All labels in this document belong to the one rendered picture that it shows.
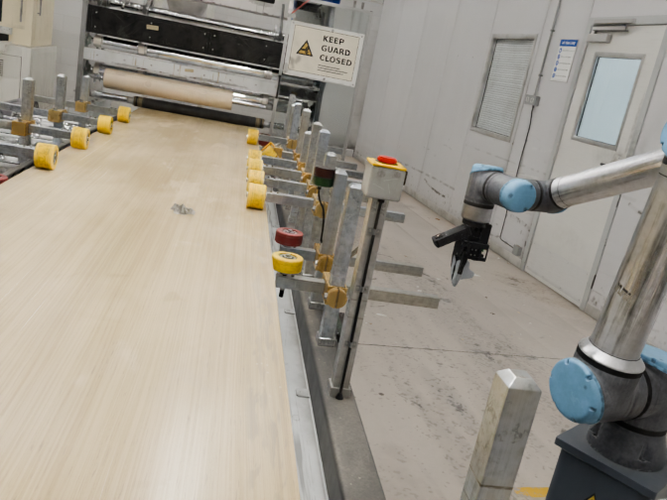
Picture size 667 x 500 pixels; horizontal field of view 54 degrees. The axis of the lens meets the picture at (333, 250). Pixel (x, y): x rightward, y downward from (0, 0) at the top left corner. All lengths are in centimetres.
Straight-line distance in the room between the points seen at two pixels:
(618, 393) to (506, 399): 97
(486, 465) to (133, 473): 40
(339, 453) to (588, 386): 60
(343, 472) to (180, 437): 43
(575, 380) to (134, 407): 101
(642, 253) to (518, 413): 90
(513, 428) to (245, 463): 34
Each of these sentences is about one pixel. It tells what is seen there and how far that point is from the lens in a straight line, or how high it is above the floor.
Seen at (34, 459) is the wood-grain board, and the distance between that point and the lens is 85.
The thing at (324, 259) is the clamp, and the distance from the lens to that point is 186.
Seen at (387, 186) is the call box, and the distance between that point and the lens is 131.
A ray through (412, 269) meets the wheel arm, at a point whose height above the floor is 85.
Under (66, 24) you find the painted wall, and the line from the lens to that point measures 1063.
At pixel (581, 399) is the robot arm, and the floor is 78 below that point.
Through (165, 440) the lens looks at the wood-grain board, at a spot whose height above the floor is 90.
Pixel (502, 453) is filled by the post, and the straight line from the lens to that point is 70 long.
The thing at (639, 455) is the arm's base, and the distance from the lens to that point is 182.
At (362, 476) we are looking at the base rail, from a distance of 124.
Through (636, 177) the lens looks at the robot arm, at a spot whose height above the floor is 127.
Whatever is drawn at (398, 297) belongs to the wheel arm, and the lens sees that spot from 173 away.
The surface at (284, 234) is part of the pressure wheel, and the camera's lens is 188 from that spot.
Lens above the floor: 139
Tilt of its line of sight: 15 degrees down
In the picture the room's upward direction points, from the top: 11 degrees clockwise
